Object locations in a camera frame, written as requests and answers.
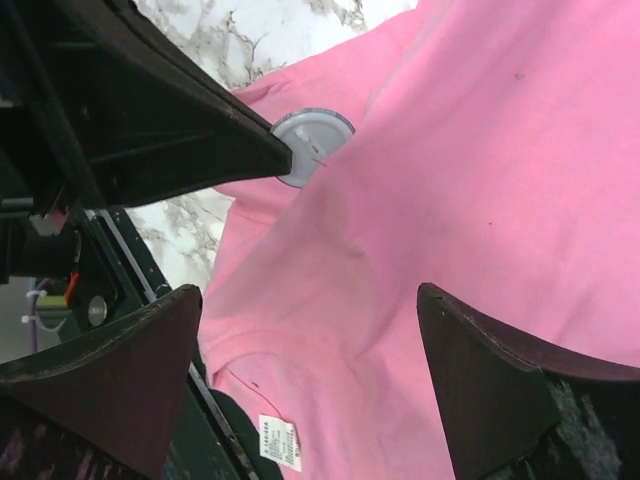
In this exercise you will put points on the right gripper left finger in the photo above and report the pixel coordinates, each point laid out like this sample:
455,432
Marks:
103,405

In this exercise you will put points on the pink t-shirt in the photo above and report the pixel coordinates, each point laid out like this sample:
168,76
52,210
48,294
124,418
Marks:
496,155

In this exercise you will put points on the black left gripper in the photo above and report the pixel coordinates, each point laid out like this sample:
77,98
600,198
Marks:
100,105

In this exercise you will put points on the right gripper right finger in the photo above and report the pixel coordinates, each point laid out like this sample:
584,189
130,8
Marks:
514,406

